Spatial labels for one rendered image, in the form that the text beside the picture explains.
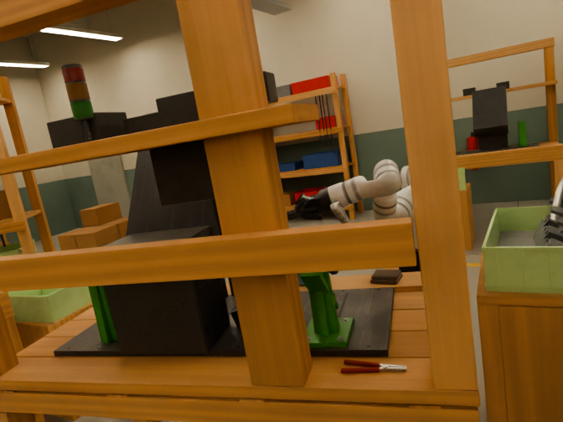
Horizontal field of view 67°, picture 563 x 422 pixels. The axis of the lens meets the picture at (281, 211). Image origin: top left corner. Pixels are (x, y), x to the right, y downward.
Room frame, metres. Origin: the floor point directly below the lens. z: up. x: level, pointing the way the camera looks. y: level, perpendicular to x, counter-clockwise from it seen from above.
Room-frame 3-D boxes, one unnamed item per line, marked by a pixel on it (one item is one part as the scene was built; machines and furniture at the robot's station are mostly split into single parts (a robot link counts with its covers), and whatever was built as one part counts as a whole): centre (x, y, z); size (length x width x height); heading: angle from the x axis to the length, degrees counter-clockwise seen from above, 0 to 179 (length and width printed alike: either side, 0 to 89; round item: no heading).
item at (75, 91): (1.14, 0.46, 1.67); 0.05 x 0.05 x 0.05
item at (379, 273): (1.48, -0.33, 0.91); 0.10 x 0.08 x 0.03; 59
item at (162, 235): (1.29, 0.39, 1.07); 0.30 x 0.18 x 0.34; 72
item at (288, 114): (1.14, 0.33, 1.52); 0.90 x 0.25 x 0.04; 72
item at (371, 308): (1.38, 0.25, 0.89); 1.10 x 0.42 x 0.02; 72
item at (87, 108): (1.14, 0.46, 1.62); 0.05 x 0.05 x 0.05
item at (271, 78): (1.08, 0.04, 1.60); 0.15 x 0.07 x 0.07; 72
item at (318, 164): (7.35, 0.11, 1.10); 3.01 x 0.55 x 2.20; 60
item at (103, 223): (7.32, 3.12, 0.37); 1.20 x 0.80 x 0.74; 158
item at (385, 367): (0.96, -0.16, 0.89); 0.16 x 0.05 x 0.01; 68
